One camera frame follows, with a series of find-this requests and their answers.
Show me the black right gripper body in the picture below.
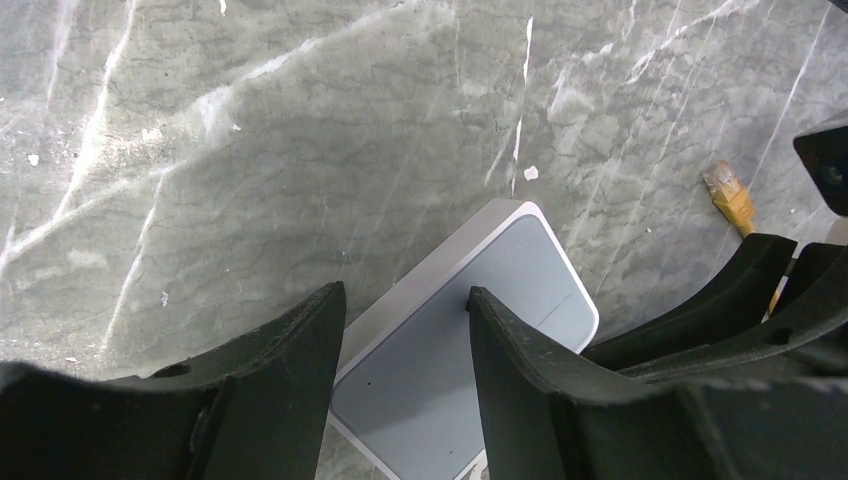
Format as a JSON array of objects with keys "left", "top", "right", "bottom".
[{"left": 793, "top": 110, "right": 848, "bottom": 217}]

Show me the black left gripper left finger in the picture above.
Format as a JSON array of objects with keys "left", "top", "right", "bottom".
[{"left": 1, "top": 282, "right": 346, "bottom": 479}]

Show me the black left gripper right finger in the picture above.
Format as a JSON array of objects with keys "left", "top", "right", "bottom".
[{"left": 467, "top": 287, "right": 847, "bottom": 479}]

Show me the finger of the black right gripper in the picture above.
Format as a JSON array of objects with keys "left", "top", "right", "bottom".
[
  {"left": 621, "top": 243, "right": 847, "bottom": 383},
  {"left": 582, "top": 233, "right": 797, "bottom": 371}
]

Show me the yellow ethernet cable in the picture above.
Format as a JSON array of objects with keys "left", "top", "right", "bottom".
[{"left": 702, "top": 160, "right": 783, "bottom": 316}]

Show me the small white switch box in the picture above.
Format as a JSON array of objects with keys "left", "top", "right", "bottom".
[{"left": 329, "top": 199, "right": 599, "bottom": 479}]

